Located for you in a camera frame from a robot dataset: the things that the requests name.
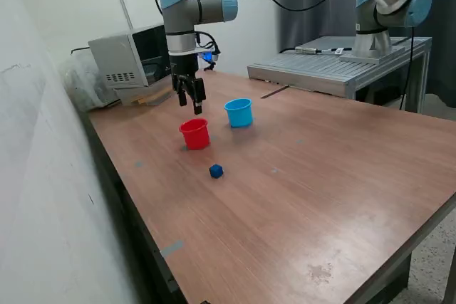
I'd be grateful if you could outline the grey microwave oven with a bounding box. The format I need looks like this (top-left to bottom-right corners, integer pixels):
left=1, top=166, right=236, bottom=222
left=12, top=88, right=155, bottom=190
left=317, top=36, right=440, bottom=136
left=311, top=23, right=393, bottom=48
left=88, top=23, right=172, bottom=90

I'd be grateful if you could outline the light wooden strip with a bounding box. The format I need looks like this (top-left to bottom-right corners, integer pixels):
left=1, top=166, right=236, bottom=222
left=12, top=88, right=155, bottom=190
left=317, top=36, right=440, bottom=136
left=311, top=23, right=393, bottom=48
left=130, top=85, right=175, bottom=106

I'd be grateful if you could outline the large grey tape strip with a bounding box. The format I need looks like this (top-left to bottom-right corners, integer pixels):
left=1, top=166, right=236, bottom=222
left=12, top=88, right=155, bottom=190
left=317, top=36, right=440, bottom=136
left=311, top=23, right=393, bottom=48
left=160, top=241, right=185, bottom=258

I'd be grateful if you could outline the clear plastic bag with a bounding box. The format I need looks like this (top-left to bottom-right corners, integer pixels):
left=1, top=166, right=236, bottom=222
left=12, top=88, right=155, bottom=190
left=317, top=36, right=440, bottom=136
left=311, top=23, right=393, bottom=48
left=58, top=49, right=120, bottom=112

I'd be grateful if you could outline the dark flat strip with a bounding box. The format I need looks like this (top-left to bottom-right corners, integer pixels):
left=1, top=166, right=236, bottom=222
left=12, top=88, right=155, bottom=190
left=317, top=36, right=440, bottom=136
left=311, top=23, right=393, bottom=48
left=260, top=85, right=289, bottom=100

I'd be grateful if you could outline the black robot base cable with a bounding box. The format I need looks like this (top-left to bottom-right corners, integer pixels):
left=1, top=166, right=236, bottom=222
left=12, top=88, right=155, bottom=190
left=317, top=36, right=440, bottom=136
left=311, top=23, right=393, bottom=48
left=279, top=46, right=354, bottom=55

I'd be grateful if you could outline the clear plastic stand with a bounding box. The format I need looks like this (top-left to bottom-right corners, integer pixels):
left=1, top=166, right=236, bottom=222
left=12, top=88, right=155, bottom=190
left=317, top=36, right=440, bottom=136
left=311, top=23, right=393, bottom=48
left=115, top=68, right=179, bottom=108

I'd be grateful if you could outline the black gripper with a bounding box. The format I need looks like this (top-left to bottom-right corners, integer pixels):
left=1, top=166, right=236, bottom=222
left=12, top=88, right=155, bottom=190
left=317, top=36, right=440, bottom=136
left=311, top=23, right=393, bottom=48
left=169, top=53, right=207, bottom=115

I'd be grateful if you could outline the dark grey curtain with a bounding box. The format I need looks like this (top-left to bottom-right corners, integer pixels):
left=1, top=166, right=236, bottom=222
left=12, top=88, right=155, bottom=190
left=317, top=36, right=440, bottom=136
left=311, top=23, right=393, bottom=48
left=276, top=0, right=456, bottom=109

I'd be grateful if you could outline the blue plastic cup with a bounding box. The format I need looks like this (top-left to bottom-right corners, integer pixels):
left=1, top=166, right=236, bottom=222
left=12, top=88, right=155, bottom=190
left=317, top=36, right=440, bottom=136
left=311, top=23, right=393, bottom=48
left=223, top=98, right=254, bottom=129

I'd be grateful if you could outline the aluminium robot mounting plate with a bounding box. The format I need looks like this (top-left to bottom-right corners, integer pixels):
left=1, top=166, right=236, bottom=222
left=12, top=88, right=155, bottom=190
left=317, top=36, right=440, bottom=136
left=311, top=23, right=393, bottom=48
left=339, top=45, right=406, bottom=65

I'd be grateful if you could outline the black hanging cable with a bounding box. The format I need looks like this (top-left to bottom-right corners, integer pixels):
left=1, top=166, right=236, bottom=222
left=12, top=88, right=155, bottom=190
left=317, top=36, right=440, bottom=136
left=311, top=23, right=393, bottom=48
left=399, top=26, right=416, bottom=111

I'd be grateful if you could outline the red plastic cup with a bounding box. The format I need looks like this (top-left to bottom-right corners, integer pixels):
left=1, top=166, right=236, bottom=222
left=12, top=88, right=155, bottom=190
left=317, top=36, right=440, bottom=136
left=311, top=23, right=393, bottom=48
left=178, top=117, right=211, bottom=151

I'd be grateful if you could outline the thin white rod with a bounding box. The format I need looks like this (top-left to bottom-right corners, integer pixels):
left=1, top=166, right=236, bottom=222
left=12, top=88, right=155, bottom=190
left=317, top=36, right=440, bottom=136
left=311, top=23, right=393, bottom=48
left=119, top=0, right=135, bottom=31

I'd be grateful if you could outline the aluminium profile table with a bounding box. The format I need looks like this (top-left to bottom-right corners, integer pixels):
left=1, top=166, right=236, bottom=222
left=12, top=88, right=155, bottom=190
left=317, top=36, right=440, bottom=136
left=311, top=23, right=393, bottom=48
left=247, top=36, right=433, bottom=115

